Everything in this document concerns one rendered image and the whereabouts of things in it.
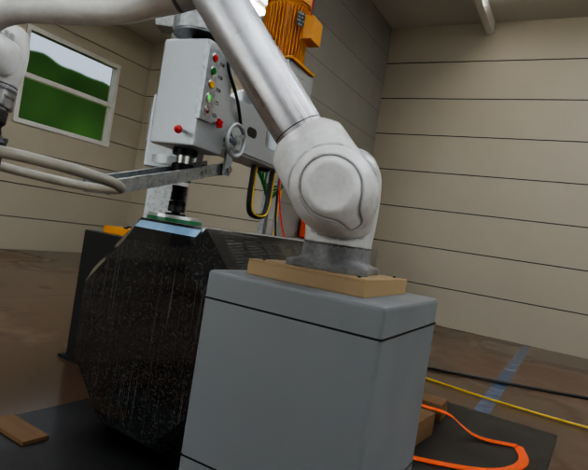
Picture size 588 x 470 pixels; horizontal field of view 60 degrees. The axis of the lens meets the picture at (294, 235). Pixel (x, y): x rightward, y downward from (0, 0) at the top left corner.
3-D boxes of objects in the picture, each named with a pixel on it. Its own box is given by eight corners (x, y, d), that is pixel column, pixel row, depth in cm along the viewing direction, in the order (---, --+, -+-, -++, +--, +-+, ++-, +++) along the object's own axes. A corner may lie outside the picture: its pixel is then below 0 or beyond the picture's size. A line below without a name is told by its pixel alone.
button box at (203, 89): (205, 122, 201) (217, 51, 201) (211, 123, 200) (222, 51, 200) (193, 117, 194) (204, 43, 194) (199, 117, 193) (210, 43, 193)
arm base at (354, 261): (382, 274, 126) (385, 252, 126) (366, 277, 105) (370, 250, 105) (312, 263, 132) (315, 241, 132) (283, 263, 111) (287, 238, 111)
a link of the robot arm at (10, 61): (-5, 89, 134) (-47, 68, 121) (9, 34, 135) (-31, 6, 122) (31, 95, 132) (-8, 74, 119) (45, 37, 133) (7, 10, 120)
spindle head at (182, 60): (200, 165, 236) (215, 70, 236) (240, 170, 227) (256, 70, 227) (147, 148, 204) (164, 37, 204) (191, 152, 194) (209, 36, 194)
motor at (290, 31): (268, 76, 286) (279, 6, 286) (319, 77, 273) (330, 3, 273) (243, 58, 261) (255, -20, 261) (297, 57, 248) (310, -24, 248)
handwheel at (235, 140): (225, 159, 223) (231, 126, 223) (245, 161, 219) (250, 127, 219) (205, 153, 209) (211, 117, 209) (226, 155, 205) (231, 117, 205)
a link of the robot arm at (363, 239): (373, 250, 123) (386, 160, 123) (371, 250, 105) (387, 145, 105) (307, 240, 126) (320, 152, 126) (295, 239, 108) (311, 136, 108)
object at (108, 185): (50, 186, 182) (52, 177, 182) (158, 201, 161) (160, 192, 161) (-102, 142, 138) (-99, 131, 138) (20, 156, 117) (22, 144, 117)
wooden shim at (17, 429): (-15, 422, 192) (-15, 419, 192) (11, 417, 201) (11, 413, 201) (21, 446, 179) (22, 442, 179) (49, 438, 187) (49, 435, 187)
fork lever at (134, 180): (199, 171, 234) (199, 159, 233) (234, 174, 226) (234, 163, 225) (76, 190, 174) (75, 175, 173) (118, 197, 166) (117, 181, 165)
